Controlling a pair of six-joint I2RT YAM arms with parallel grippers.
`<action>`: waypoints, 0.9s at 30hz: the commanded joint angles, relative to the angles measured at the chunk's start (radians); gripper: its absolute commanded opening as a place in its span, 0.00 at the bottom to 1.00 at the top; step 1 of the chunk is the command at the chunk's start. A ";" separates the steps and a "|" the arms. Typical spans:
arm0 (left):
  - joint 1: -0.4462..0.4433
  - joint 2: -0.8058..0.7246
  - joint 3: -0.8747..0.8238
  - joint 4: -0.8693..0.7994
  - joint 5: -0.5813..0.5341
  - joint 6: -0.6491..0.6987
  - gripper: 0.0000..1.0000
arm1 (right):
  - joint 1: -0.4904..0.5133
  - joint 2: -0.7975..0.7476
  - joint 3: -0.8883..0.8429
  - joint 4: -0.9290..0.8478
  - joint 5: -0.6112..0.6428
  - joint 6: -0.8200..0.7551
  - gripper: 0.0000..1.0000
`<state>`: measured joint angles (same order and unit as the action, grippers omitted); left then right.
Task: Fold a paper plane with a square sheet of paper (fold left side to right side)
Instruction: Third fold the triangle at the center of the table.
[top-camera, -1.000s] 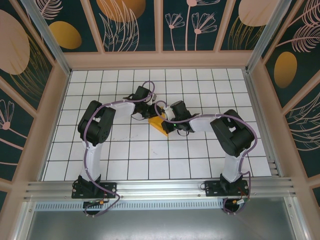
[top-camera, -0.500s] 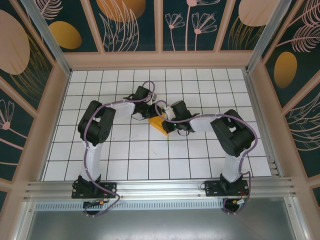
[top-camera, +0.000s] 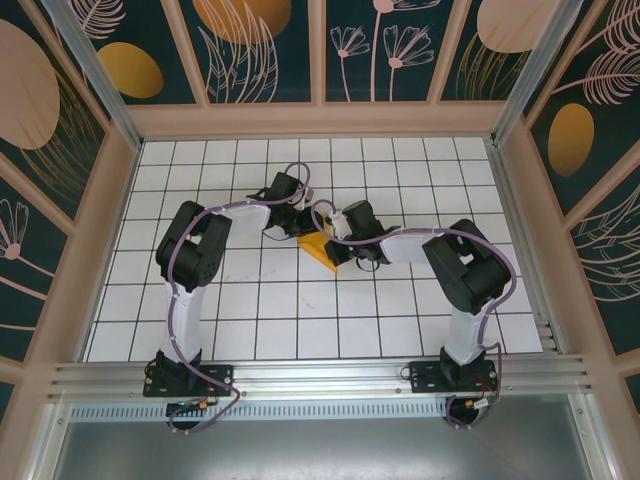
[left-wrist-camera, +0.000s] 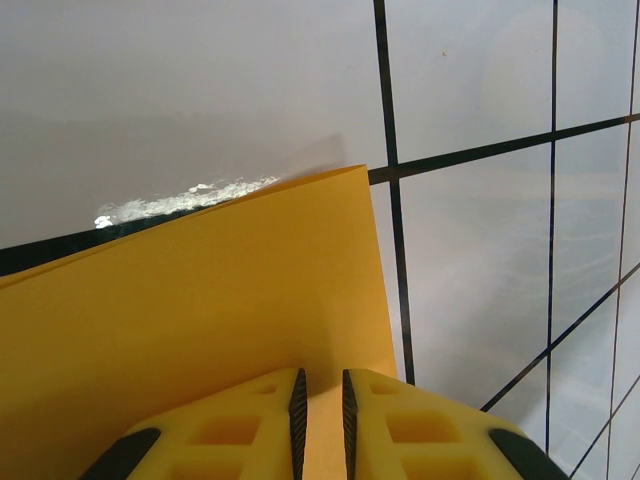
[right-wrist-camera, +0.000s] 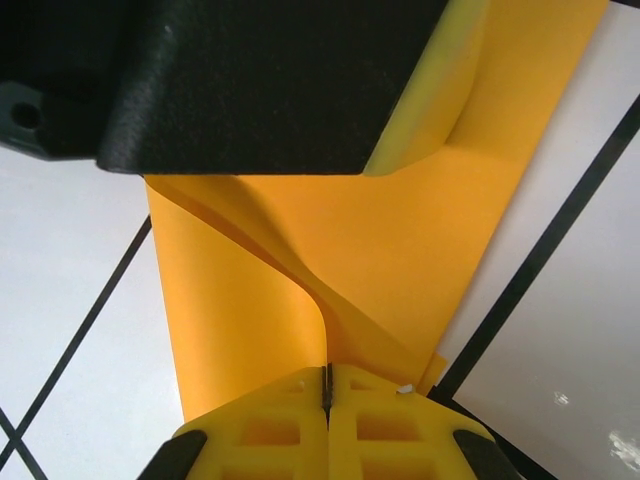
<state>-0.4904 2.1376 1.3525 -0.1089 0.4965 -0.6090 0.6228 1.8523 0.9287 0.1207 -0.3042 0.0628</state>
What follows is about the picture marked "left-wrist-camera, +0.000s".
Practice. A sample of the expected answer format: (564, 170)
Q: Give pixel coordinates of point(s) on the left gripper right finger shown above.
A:
(425, 440)

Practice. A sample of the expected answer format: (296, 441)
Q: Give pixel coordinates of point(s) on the orange paper sheet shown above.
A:
(200, 300)

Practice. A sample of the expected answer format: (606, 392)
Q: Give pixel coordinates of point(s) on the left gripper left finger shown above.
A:
(225, 440)

